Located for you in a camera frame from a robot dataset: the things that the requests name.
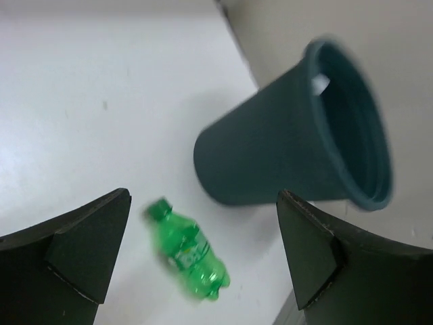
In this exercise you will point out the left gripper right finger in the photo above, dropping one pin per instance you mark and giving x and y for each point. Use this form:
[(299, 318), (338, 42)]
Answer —
[(342, 274)]

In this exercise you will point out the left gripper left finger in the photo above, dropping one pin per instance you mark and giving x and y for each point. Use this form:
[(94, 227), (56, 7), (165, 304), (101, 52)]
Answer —
[(59, 271)]

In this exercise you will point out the green plastic bottle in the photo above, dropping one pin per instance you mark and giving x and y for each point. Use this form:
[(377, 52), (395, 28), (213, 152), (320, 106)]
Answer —
[(185, 251)]

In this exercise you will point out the clear bottle blue label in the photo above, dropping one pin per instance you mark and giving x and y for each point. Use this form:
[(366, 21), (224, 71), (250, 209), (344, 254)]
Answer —
[(319, 84)]

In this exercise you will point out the dark teal plastic bin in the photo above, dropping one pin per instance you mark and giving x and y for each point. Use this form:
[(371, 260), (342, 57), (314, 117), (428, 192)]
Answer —
[(327, 147)]

